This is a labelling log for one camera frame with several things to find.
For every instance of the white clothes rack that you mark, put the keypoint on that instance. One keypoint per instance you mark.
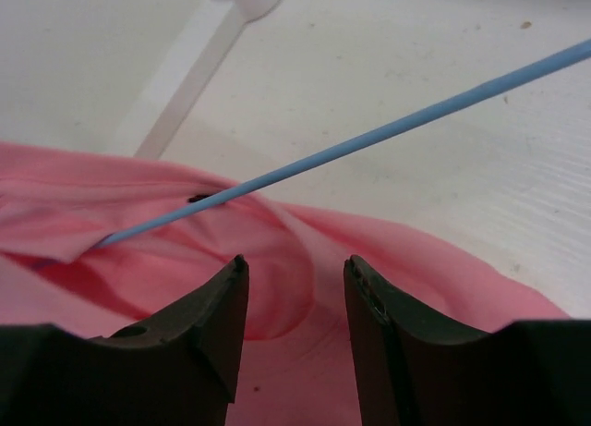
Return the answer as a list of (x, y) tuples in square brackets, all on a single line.
[(187, 68)]

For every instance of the blue wire hanger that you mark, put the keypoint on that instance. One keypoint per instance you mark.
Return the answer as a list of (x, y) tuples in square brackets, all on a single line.
[(479, 94)]

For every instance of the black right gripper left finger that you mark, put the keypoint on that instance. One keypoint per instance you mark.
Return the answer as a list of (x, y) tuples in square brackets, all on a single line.
[(177, 367)]

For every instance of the pink t shirt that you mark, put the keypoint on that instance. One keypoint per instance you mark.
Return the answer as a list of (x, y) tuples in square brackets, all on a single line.
[(297, 366)]

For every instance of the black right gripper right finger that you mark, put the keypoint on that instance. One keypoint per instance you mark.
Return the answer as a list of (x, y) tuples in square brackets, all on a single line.
[(417, 366)]

